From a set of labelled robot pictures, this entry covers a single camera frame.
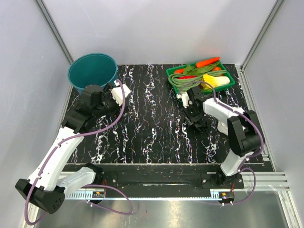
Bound green long beans bundle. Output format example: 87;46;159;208
168;70;225;90

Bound purple cable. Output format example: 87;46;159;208
178;81;266;206
24;80;134;226

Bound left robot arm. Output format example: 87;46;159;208
15;80;131;214

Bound large orange carrot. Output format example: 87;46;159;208
195;57;220;68

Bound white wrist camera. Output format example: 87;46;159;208
111;80;131;106
176;92;192;108

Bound black trash bag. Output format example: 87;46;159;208
186;118;217;133

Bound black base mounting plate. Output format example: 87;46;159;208
100;164;244;200

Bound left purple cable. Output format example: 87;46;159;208
24;80;134;226

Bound small orange carrot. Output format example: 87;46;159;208
174;69;184;74

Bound yellow white cabbage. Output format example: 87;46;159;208
201;74;230;91

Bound green plastic vegetable tray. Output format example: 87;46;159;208
166;60;235;94

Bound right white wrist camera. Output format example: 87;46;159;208
176;92;192;108

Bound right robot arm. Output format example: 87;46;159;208
177;86;264;188

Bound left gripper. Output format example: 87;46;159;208
94;83;132;123

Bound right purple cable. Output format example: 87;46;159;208
178;81;266;206

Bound teal plastic trash bin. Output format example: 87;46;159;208
67;53;118;93

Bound red chili pepper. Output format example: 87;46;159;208
178;76;196;79

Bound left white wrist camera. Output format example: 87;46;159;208
111;80;131;106

